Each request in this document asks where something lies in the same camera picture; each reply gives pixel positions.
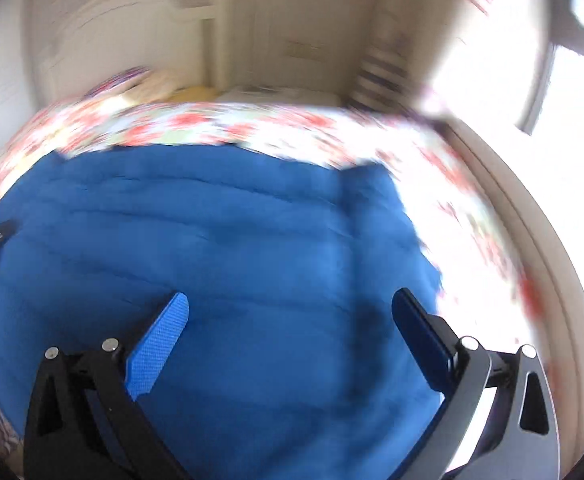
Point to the peach floral pillow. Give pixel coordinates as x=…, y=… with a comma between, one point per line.
x=157, y=87

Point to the blue quilted puffer jacket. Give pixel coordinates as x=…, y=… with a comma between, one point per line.
x=291, y=366

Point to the white wooden headboard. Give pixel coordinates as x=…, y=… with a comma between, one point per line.
x=105, y=37

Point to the purple patterned pillow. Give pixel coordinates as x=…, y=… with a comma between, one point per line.
x=119, y=82

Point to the white bedside table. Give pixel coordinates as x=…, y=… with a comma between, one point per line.
x=279, y=95

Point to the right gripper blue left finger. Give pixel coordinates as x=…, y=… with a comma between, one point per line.
x=149, y=354

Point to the wall power socket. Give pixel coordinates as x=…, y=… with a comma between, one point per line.
x=302, y=50

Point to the patterned curtain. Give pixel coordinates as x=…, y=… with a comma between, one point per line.
x=415, y=51

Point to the floral bed quilt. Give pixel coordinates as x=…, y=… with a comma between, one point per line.
x=485, y=290

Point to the beige window sill ledge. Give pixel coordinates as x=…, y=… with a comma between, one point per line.
x=556, y=288

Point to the yellow pillow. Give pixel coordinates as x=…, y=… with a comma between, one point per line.
x=194, y=95

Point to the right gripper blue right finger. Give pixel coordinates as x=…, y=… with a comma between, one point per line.
x=429, y=339

